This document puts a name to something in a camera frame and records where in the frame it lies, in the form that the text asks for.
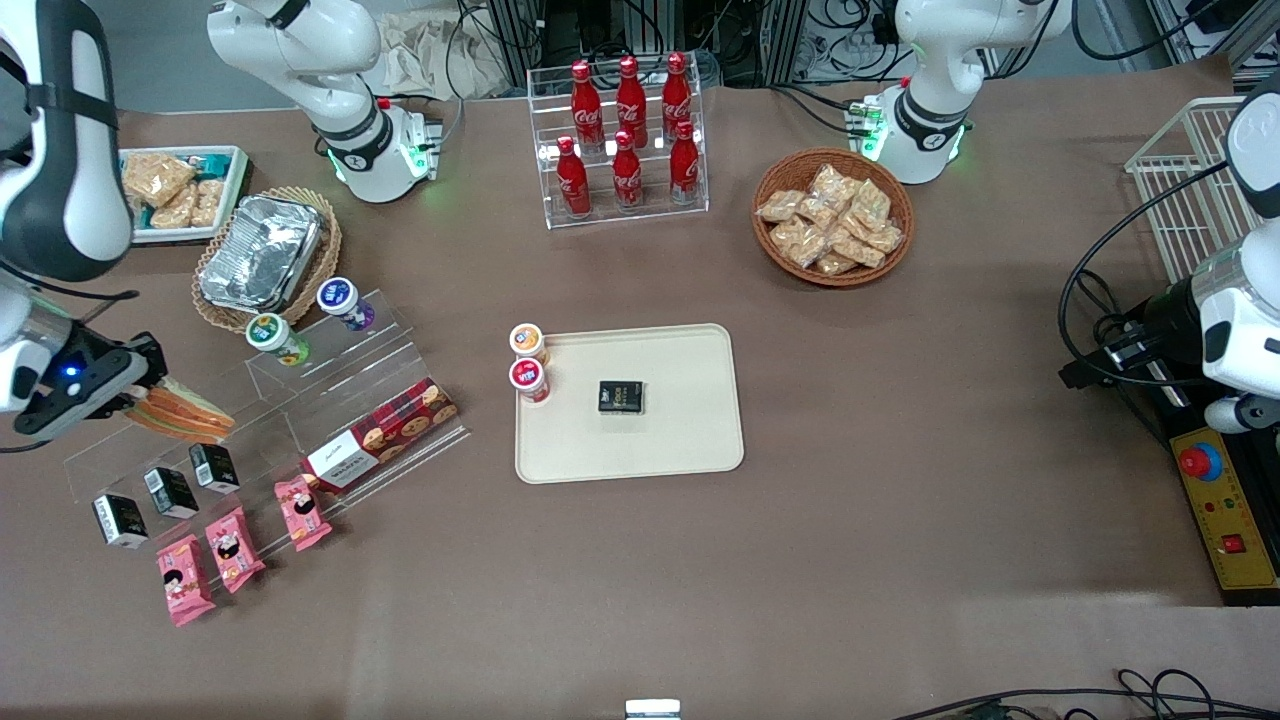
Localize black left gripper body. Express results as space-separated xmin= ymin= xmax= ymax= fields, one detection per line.
xmin=1138 ymin=278 xmax=1207 ymax=379

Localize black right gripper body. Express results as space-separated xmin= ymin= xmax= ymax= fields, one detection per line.
xmin=12 ymin=328 xmax=151 ymax=441

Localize triangle sandwich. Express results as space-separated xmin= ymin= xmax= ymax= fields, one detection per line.
xmin=124 ymin=377 xmax=237 ymax=444

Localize white rectangular snack tray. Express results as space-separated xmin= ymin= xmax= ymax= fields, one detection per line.
xmin=118 ymin=145 xmax=252 ymax=246

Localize beige plastic serving tray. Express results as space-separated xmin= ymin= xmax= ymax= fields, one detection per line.
xmin=514 ymin=323 xmax=746 ymax=486

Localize cup with green lid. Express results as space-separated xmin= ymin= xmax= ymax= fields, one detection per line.
xmin=246 ymin=312 xmax=312 ymax=367

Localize silver foil container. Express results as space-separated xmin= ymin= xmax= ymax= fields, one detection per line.
xmin=199 ymin=194 xmax=324 ymax=312

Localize clear acrylic stepped shelf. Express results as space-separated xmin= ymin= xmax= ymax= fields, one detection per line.
xmin=64 ymin=288 xmax=473 ymax=546

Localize pink snack packet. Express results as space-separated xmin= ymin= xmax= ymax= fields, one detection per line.
xmin=204 ymin=505 xmax=268 ymax=595
xmin=274 ymin=475 xmax=334 ymax=553
xmin=155 ymin=534 xmax=217 ymax=628

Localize large rice cracker pack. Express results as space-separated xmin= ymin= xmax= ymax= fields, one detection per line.
xmin=121 ymin=151 xmax=197 ymax=209

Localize yellow emergency stop box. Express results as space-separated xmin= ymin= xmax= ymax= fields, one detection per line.
xmin=1167 ymin=424 xmax=1280 ymax=608

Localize cup with purple lid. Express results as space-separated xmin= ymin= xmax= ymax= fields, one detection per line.
xmin=316 ymin=276 xmax=377 ymax=334

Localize oval wicker basket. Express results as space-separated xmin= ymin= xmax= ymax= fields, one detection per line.
xmin=191 ymin=186 xmax=344 ymax=335

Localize red cookie box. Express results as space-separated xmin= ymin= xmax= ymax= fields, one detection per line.
xmin=300 ymin=377 xmax=460 ymax=494

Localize round brown wicker basket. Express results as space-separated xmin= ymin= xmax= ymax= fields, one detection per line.
xmin=751 ymin=147 xmax=917 ymax=289

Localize cup with orange lid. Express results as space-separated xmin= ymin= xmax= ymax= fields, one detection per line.
xmin=508 ymin=322 xmax=550 ymax=366

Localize cup with red lid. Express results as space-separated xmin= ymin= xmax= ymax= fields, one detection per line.
xmin=508 ymin=357 xmax=552 ymax=405

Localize crumpled beige cloth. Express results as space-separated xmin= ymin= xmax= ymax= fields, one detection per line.
xmin=378 ymin=12 xmax=513 ymax=102

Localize red cola bottle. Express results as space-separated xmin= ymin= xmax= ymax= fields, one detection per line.
xmin=661 ymin=52 xmax=694 ymax=142
xmin=611 ymin=129 xmax=645 ymax=212
xmin=616 ymin=55 xmax=649 ymax=150
xmin=570 ymin=60 xmax=605 ymax=152
xmin=668 ymin=120 xmax=702 ymax=207
xmin=555 ymin=135 xmax=592 ymax=219

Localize clear acrylic bottle rack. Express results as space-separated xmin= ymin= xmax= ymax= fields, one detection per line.
xmin=526 ymin=62 xmax=710 ymax=232

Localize background equipment rack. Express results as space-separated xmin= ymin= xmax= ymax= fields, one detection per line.
xmin=458 ymin=0 xmax=906 ymax=89

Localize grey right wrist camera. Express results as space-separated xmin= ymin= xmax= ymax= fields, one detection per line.
xmin=40 ymin=352 xmax=151 ymax=426

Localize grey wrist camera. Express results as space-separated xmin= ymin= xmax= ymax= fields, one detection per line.
xmin=40 ymin=352 xmax=151 ymax=426
xmin=1204 ymin=394 xmax=1280 ymax=437

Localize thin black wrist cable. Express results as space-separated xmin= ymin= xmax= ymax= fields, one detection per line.
xmin=0 ymin=258 xmax=141 ymax=323

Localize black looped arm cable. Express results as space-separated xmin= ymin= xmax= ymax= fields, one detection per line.
xmin=1057 ymin=160 xmax=1233 ymax=389

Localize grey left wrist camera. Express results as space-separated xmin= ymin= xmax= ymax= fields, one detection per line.
xmin=1204 ymin=394 xmax=1280 ymax=437

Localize white wire basket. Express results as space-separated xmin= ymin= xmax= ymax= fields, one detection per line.
xmin=1124 ymin=96 xmax=1253 ymax=287

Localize black floor cables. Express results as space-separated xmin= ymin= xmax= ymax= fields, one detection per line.
xmin=890 ymin=667 xmax=1280 ymax=720

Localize black base power cable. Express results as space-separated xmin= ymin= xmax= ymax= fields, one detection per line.
xmin=768 ymin=82 xmax=867 ymax=139

